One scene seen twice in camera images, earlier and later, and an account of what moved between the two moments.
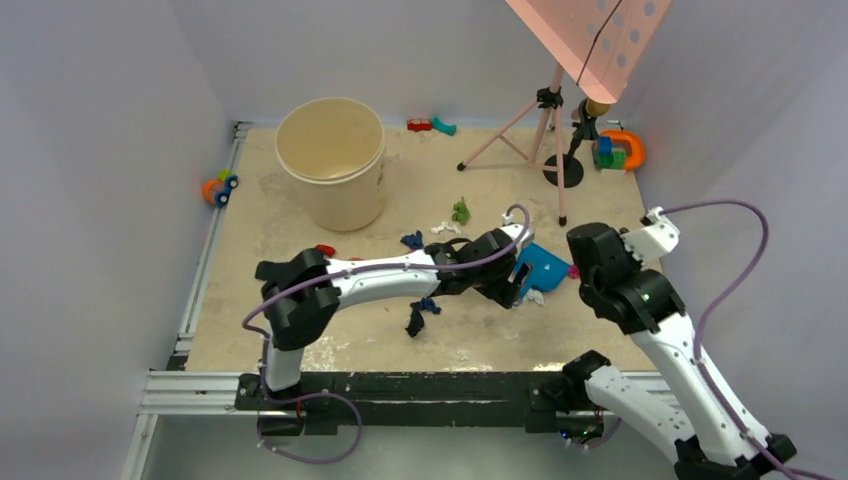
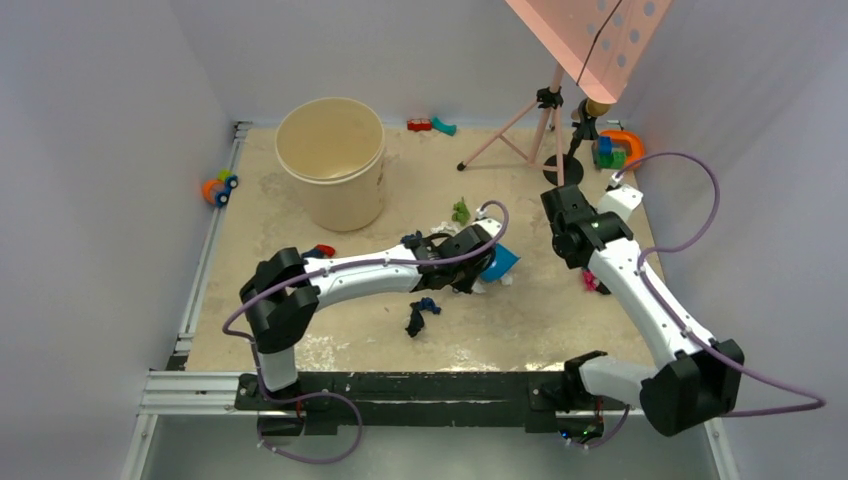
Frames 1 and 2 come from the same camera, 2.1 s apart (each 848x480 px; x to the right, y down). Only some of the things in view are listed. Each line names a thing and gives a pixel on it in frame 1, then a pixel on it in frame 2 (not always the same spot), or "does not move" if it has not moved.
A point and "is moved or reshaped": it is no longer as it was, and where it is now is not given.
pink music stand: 598,42 does not move
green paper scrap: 461,212 does not move
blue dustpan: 548,271 is moved or reshaped
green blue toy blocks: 604,157 does not move
